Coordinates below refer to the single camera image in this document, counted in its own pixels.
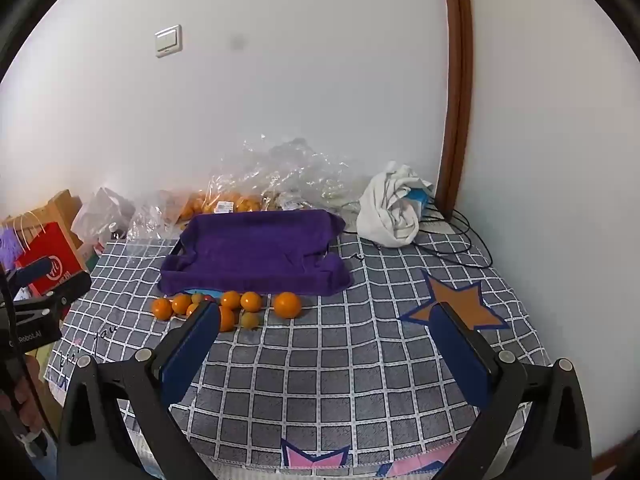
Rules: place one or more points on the large orange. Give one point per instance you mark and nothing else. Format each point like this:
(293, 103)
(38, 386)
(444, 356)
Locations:
(287, 305)

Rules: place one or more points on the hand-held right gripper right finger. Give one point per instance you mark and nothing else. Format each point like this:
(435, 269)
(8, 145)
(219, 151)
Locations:
(460, 355)

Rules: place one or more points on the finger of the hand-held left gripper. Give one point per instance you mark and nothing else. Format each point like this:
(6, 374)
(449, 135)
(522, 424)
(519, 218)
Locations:
(32, 270)
(70, 290)

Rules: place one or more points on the small yellow kumquat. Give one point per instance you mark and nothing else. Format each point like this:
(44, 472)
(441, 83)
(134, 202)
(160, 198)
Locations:
(250, 320)

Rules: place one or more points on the red paper bag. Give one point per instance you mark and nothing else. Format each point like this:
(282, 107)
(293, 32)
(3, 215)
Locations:
(55, 250)

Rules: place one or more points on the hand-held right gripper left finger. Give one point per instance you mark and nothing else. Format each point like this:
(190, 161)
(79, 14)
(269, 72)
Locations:
(192, 355)

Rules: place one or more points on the person's left hand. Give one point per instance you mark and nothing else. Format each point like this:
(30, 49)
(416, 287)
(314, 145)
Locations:
(27, 405)

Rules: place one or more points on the white cloth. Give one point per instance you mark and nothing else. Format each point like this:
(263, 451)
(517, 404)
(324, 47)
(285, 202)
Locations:
(385, 210)

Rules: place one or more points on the purple paper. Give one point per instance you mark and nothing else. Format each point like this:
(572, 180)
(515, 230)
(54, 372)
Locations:
(10, 250)

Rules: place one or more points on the crumpled clear plastic bag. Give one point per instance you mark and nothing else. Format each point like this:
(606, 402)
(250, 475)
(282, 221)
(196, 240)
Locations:
(150, 220)

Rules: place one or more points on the white plastic bag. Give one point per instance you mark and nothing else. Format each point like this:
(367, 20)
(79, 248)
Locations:
(100, 210)

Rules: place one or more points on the brown wooden door frame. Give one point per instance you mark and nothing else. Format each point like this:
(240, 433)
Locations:
(457, 85)

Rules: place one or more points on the grey checkered blanket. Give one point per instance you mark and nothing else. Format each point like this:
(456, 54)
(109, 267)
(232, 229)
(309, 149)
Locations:
(325, 385)

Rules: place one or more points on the large clear plastic bag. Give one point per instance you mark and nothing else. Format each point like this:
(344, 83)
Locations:
(300, 165)

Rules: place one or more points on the clear bag of oranges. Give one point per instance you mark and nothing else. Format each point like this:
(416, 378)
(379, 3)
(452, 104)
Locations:
(225, 200)

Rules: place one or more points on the purple towel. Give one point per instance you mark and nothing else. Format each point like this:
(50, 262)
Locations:
(250, 250)

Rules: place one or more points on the small orange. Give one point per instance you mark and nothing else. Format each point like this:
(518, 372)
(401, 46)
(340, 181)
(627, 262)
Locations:
(162, 307)
(228, 320)
(181, 304)
(230, 300)
(251, 301)
(191, 310)

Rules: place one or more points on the white light switch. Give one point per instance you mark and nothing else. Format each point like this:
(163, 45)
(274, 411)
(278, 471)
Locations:
(168, 41)

